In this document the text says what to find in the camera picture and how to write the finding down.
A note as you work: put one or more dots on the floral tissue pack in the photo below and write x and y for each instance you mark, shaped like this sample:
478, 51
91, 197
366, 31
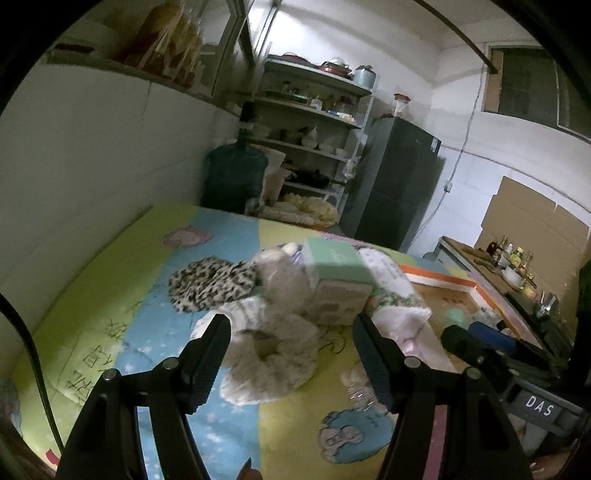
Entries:
397, 323

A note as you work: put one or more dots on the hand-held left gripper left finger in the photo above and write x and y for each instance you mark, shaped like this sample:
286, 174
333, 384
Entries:
205, 369

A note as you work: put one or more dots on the person's left hand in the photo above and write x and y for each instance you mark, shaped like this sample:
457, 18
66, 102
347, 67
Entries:
249, 473

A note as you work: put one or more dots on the black wok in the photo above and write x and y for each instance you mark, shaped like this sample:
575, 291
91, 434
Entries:
309, 177

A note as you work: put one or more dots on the pale yellow bundle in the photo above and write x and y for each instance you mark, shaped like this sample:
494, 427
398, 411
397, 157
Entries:
309, 210

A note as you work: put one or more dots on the cartoon printed mat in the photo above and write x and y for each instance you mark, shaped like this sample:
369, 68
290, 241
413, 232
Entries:
138, 258

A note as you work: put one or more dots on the row of jars and bottles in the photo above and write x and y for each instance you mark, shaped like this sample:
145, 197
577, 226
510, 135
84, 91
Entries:
318, 101

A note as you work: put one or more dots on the white bowl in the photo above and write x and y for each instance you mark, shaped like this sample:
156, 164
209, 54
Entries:
512, 274

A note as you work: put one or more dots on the leopard print scrunchie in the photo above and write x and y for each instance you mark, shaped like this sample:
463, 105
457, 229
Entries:
203, 286

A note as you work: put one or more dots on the teal enamel pot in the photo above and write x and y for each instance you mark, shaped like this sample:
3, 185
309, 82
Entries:
364, 77

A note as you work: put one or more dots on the dark refrigerator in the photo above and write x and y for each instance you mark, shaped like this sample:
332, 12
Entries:
392, 184

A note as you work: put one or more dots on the large water jug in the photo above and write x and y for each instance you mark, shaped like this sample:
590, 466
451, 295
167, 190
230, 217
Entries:
235, 180

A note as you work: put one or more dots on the glass jar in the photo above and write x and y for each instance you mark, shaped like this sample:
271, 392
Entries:
401, 106

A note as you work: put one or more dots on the flat dark pan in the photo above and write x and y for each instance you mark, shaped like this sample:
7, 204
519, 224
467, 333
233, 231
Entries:
291, 58

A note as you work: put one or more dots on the orange-rimmed cardboard box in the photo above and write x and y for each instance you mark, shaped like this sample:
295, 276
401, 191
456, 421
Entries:
443, 295

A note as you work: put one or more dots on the small fluffy scrunchie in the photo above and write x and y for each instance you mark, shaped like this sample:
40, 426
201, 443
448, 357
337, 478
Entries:
281, 281

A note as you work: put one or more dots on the pale plastic bag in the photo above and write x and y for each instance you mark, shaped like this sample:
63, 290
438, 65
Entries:
274, 187

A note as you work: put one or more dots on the row of white crockery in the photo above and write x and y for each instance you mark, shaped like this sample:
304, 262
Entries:
309, 138

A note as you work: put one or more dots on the red pot with lid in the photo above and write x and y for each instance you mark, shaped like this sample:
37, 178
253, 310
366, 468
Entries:
337, 69

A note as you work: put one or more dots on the cardboard wall sheet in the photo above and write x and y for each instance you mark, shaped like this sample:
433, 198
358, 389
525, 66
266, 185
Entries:
521, 212

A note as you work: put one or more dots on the cluster of condiment bottles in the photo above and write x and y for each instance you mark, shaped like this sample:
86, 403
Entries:
517, 258

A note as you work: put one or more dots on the metal shelf rack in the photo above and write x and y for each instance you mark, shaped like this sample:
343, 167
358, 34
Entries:
364, 106

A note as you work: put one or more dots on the green tissue box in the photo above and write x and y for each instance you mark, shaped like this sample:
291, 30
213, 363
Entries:
337, 263

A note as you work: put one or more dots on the large fluffy scrunchie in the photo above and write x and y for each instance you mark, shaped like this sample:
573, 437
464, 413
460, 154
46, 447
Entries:
277, 364

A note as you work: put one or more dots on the small wall window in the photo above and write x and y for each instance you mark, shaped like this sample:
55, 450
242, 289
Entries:
526, 83

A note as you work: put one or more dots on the metal ceiling rod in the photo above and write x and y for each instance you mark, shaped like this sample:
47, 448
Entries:
457, 32

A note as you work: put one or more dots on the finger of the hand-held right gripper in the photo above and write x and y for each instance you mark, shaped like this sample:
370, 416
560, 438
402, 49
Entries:
491, 334
466, 341

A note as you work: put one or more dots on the black jug pump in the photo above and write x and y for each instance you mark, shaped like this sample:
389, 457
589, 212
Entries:
247, 120

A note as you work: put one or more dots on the interior glass window frame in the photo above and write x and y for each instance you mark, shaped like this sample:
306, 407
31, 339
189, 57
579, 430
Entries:
231, 41

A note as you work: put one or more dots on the metal kettle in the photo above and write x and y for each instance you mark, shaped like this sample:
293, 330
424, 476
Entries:
547, 304

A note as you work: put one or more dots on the orange drink bottle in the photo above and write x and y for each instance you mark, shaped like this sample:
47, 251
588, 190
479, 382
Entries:
190, 55
178, 46
152, 37

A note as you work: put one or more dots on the white dotted cloth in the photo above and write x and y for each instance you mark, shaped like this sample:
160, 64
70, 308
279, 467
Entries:
231, 311

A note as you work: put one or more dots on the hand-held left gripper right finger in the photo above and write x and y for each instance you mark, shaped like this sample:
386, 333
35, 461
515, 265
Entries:
374, 364

